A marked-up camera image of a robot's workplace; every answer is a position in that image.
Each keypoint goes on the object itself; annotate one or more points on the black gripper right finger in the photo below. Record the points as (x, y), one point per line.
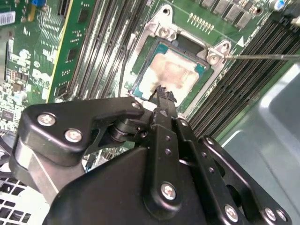
(206, 161)

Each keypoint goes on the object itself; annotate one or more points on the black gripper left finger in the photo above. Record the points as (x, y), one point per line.
(58, 117)

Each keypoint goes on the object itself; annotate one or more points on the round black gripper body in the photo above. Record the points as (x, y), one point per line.
(105, 199)

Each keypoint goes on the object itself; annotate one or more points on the silver-topped CPU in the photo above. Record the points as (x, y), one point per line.
(173, 70)

